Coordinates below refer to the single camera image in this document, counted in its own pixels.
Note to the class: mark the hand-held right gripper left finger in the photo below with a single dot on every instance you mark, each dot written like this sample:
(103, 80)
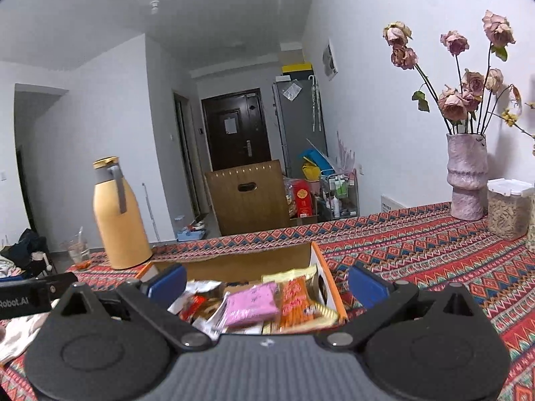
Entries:
(167, 282)

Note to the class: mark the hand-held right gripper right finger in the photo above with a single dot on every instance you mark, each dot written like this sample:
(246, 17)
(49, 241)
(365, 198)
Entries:
(368, 288)

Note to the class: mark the silver snack packet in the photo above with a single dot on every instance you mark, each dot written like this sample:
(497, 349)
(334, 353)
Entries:
(200, 287)

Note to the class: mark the red snack packet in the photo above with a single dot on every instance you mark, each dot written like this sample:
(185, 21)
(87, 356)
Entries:
(194, 307)

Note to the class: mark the white cookie snack packet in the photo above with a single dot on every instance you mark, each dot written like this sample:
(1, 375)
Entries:
(213, 317)

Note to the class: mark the gold orange snack packet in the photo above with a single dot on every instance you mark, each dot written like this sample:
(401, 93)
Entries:
(296, 300)

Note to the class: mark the orange cardboard box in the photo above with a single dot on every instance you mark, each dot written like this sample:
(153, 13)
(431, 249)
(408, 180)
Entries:
(250, 261)

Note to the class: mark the pink snack packet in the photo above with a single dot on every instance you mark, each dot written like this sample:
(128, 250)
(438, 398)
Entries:
(250, 305)

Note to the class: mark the white cloth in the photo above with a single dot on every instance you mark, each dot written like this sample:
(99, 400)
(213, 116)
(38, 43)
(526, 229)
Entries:
(21, 338)

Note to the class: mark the dark clothes pile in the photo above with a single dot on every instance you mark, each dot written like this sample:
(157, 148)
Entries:
(25, 246)

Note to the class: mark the yellow thermos jug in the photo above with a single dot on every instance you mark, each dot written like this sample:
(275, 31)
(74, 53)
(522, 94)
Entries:
(121, 234)

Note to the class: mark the drinking glass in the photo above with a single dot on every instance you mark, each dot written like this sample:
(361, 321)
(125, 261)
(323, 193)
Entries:
(79, 252)

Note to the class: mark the tan cardboard box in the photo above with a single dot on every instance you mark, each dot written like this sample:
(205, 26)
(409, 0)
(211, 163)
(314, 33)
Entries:
(234, 213)

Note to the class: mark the red gift bag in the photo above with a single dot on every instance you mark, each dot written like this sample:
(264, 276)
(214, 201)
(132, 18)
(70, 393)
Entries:
(303, 198)

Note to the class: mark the yellow bag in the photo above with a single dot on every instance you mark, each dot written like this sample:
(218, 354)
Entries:
(310, 171)

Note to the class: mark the blue plastic item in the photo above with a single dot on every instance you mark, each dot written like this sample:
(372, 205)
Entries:
(317, 161)

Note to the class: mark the dark entrance door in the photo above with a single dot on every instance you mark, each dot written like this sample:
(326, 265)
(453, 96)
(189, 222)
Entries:
(217, 142)

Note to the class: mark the pink textured vase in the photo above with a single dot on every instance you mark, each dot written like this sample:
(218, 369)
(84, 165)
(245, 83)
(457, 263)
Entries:
(466, 175)

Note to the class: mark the clear food container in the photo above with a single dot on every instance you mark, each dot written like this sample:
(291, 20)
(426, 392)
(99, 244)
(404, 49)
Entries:
(508, 217)

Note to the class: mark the grey refrigerator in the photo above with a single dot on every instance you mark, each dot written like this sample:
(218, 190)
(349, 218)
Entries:
(292, 133)

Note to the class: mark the floral patterned vase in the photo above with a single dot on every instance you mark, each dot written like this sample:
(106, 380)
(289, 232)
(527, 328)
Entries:
(531, 221)

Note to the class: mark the white hanging umbrella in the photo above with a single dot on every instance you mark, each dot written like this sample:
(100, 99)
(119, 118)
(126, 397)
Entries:
(314, 104)

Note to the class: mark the dried pink roses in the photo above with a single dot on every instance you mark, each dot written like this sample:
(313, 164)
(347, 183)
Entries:
(453, 104)

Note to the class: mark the yellow flower branches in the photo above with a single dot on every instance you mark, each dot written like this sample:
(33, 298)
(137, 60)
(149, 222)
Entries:
(508, 117)

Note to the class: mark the yellow box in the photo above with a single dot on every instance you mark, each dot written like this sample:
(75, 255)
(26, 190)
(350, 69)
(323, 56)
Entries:
(296, 68)

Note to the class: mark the ceiling smoke detector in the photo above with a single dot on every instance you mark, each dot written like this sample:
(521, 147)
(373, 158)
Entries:
(155, 6)

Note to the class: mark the white wall heater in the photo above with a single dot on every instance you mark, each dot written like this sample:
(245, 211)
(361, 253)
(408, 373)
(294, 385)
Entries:
(393, 204)

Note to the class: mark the wall poster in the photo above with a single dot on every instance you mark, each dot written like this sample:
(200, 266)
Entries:
(330, 60)

